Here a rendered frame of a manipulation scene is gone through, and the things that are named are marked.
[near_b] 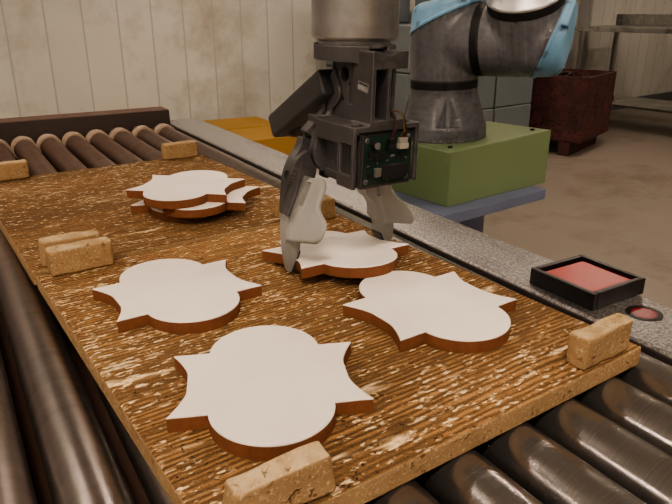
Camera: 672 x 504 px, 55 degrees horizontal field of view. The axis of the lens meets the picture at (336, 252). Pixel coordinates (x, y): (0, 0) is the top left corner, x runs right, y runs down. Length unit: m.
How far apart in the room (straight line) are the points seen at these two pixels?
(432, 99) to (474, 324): 0.66
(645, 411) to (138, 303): 0.39
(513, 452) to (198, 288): 0.29
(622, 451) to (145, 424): 0.30
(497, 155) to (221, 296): 0.69
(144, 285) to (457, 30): 0.70
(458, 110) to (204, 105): 3.77
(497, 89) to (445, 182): 4.04
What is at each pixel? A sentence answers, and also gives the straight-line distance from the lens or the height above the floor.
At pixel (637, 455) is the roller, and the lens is 0.45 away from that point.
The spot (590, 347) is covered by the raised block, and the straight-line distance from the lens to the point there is 0.48.
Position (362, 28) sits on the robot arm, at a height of 1.16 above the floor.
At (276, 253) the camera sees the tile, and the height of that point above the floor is 0.95.
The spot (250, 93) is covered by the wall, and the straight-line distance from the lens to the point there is 4.95.
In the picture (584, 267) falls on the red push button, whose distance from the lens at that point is 0.70.
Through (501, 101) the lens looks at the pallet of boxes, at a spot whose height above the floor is 0.51.
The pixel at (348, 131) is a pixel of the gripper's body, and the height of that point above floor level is 1.08.
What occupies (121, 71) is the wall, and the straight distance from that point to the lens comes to 4.53.
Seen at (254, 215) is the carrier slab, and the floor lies 0.94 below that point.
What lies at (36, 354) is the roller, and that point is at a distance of 0.57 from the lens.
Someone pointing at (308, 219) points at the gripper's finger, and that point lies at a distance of 0.58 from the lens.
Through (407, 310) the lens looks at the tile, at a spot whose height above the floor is 0.95.
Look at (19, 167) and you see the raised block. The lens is 1.07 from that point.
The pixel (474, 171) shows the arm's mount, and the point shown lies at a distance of 1.10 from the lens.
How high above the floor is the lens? 1.18
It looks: 21 degrees down
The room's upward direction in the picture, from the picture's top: straight up
